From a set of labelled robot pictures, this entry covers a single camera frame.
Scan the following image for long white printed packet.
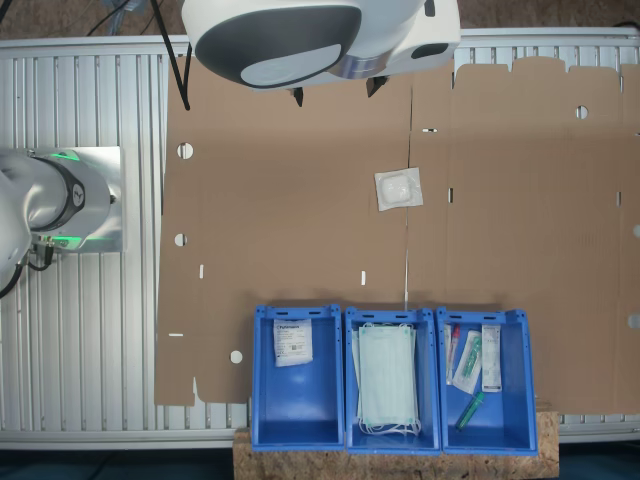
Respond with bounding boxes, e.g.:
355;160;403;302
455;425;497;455
481;323;503;394

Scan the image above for blue bin with printed packet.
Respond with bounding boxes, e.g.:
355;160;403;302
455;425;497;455
251;303;346;450

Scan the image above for clear packet with green tube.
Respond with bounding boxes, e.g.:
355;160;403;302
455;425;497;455
452;329;484;394

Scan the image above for brown cardboard sheet with flaps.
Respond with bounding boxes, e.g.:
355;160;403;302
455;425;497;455
407;57;640;416

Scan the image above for white cotton packet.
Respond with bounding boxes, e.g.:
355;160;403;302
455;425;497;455
374;167;424;212

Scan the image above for blue bin with tubes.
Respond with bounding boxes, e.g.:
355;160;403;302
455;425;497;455
435;306;539;456

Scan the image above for stack of white masks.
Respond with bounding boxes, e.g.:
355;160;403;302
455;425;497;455
351;322;422;437

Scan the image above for blue bin with masks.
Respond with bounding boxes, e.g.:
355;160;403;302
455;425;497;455
343;306;442;455

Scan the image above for clear packet with red-capped tube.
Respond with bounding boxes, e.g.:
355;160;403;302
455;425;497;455
443;323;462;386

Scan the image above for loose green tube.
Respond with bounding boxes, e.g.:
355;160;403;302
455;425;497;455
454;391;486;431

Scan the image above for white printed flat packet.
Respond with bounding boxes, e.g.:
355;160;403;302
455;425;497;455
273;318;314;369

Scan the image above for robot base connector cables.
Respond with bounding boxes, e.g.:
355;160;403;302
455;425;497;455
0;238;55;301

